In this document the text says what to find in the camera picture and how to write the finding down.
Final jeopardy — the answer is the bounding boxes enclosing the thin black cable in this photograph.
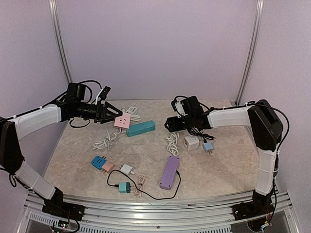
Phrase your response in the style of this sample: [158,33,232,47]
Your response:
[106,169,182,201]

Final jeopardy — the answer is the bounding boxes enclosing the aluminium corner post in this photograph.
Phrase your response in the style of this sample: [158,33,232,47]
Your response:
[234,0,264,105]
[48,0,72,83]

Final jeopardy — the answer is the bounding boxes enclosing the right aluminium corner post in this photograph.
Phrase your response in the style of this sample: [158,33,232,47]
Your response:
[234,0,264,105]

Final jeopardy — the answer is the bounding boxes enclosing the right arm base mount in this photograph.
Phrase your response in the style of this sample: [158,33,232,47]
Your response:
[232,191,274,220]

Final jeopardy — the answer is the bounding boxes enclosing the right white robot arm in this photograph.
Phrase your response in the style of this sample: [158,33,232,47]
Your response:
[164,96,288,216]

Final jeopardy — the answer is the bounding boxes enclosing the black usb cable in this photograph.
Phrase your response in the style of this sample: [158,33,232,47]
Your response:
[188,128,216,144]

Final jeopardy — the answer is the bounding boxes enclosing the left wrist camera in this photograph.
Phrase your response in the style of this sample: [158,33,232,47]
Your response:
[95,86,111,105]

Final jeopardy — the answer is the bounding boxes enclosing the white usb charger plug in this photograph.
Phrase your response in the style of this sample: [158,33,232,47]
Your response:
[120,164,135,175]

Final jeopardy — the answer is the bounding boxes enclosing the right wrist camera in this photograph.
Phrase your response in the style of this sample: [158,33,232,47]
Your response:
[171,95,186,118]

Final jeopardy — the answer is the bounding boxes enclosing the purple block white cable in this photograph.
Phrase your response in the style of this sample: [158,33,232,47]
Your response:
[165,132,181,157]

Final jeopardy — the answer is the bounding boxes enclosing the pink white usb cable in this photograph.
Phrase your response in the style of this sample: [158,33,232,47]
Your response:
[131,169,147,199]

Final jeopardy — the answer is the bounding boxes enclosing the purple rectangular power block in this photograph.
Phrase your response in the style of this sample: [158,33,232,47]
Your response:
[159,156,180,190]

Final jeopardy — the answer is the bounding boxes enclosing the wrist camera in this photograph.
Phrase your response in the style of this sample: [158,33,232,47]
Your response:
[171,95,186,118]
[95,86,111,105]

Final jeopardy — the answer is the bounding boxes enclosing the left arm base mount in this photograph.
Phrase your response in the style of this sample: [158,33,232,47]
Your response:
[42,187,85,221]

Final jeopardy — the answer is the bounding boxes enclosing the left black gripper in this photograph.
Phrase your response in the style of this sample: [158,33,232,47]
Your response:
[75,100,122,123]

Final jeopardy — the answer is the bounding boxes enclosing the teal rectangular power block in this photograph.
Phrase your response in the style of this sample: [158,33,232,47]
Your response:
[126,120,156,137]

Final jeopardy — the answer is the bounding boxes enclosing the pink socket block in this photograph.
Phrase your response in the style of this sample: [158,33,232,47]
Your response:
[114,112,131,129]

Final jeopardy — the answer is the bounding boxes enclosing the light blue plug adapter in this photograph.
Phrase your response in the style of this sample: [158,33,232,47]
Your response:
[202,142,214,153]

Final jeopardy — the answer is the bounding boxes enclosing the white coiled cable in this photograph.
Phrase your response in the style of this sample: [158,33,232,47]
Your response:
[93,106,141,150]

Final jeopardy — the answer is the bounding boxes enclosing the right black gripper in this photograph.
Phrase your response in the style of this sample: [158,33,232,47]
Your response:
[165,114,194,132]

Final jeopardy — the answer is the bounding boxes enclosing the left aluminium corner post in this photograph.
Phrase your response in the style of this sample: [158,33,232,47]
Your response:
[48,0,72,83]

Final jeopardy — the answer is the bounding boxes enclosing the white cube socket with sticker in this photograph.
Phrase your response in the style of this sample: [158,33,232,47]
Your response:
[184,135,200,151]

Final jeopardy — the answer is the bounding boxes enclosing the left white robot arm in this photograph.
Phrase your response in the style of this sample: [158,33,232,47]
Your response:
[0,82,122,216]

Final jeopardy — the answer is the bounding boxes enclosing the pink plug adapter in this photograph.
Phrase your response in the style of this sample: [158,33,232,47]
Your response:
[102,161,115,173]

